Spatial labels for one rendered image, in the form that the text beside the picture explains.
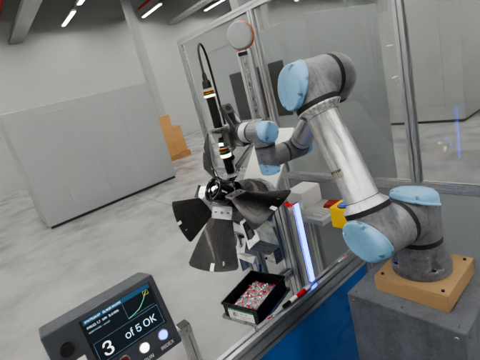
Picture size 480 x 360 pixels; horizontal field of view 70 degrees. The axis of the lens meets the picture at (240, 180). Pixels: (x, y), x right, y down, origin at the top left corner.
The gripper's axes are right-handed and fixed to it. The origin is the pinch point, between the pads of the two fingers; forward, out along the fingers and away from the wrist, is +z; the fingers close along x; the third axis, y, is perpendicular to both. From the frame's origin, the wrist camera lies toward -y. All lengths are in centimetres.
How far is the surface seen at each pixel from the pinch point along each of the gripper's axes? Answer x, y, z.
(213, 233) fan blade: -14.0, 42.9, 0.5
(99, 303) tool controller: -69, 22, -45
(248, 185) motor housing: 11.1, 30.5, 1.9
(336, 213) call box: 23, 43, -37
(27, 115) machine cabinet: -11, -41, 545
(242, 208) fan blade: -6.7, 31.6, -15.5
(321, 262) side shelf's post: 53, 98, 8
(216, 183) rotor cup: -3.6, 23.9, 4.6
